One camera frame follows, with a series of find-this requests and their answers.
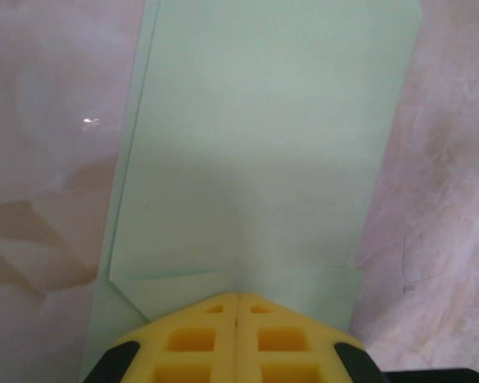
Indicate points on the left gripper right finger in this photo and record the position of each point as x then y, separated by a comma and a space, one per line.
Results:
283, 347

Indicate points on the light green paper sheet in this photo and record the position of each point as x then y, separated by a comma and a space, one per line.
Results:
263, 139

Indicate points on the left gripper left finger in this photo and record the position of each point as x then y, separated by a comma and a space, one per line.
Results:
191, 347

